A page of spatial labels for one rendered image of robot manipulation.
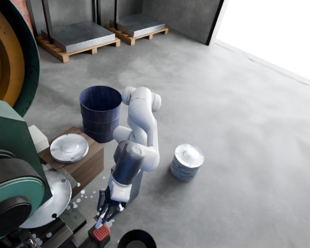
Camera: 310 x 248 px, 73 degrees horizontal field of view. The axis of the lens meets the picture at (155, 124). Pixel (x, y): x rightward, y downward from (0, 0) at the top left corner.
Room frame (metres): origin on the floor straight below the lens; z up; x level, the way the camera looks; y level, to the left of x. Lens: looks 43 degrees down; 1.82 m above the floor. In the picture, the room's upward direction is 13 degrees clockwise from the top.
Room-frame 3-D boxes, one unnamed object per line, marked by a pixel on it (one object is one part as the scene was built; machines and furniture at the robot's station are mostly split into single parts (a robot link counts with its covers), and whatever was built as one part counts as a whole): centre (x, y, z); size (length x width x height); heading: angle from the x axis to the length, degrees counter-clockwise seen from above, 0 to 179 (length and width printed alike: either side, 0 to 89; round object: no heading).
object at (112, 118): (1.62, 0.58, 0.24); 0.42 x 0.42 x 0.48
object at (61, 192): (0.42, 0.47, 0.78); 0.29 x 0.29 x 0.01
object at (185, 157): (1.34, -0.40, 0.25); 0.29 x 0.29 x 0.01
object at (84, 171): (1.03, 0.64, 0.18); 0.40 x 0.38 x 0.35; 155
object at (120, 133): (0.92, 0.16, 0.71); 0.18 x 0.11 x 0.25; 77
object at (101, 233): (0.34, 0.13, 0.72); 0.07 x 0.06 x 0.08; 149
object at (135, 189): (0.91, 0.13, 0.23); 0.18 x 0.18 x 0.45; 62
